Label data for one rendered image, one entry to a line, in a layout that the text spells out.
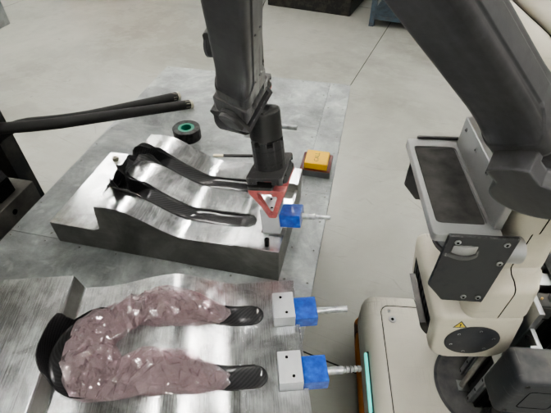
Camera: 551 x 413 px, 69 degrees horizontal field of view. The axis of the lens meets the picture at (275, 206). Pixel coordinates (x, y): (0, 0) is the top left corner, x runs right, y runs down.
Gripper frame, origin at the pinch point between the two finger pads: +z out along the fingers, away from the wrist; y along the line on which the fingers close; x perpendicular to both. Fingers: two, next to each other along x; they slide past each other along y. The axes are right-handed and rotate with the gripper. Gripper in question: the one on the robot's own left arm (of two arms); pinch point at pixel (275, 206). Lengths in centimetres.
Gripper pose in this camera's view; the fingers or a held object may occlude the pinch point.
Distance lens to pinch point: 78.3
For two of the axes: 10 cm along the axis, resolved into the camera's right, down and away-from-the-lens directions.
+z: 1.1, 8.3, 5.5
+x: 9.7, 0.4, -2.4
